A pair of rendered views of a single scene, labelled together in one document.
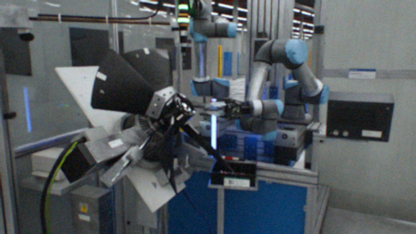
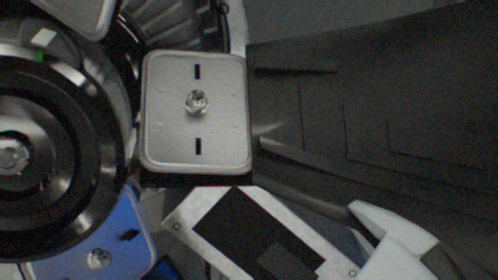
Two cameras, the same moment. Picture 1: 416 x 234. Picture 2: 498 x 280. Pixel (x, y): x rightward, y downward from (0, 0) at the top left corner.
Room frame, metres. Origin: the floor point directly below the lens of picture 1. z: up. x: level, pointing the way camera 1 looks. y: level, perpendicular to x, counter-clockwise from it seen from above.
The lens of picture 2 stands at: (1.25, -0.13, 1.59)
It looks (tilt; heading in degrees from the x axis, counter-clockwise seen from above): 58 degrees down; 62
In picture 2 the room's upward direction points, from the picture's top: 4 degrees clockwise
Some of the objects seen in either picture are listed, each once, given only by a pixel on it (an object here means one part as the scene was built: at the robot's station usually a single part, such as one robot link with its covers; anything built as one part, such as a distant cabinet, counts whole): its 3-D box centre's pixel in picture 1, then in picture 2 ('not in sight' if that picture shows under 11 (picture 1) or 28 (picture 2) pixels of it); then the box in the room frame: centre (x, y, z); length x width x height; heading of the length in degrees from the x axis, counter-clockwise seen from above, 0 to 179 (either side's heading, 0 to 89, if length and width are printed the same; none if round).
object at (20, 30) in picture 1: (26, 34); not in sight; (1.22, 0.69, 1.48); 0.05 x 0.04 x 0.05; 102
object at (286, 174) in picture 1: (231, 166); not in sight; (1.64, -0.11, 0.82); 0.90 x 0.04 x 0.08; 67
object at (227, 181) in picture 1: (233, 174); not in sight; (1.46, -0.11, 0.85); 0.22 x 0.17 x 0.07; 81
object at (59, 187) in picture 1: (73, 174); not in sight; (1.45, 0.67, 0.85); 0.36 x 0.24 x 0.03; 157
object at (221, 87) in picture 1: (220, 87); not in sight; (2.15, -0.06, 1.20); 0.13 x 0.12 x 0.14; 91
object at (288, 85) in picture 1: (295, 91); not in sight; (1.92, -0.52, 1.20); 0.13 x 0.12 x 0.14; 48
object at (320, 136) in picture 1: (339, 137); not in sight; (1.43, -0.61, 1.04); 0.24 x 0.03 x 0.03; 67
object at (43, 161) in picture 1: (54, 164); not in sight; (1.39, 0.73, 0.92); 0.17 x 0.16 x 0.11; 67
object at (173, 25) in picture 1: (181, 34); not in sight; (1.34, 0.13, 1.50); 0.09 x 0.07 x 0.10; 102
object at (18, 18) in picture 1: (13, 18); not in sight; (1.21, 0.73, 1.54); 0.10 x 0.07 x 0.09; 102
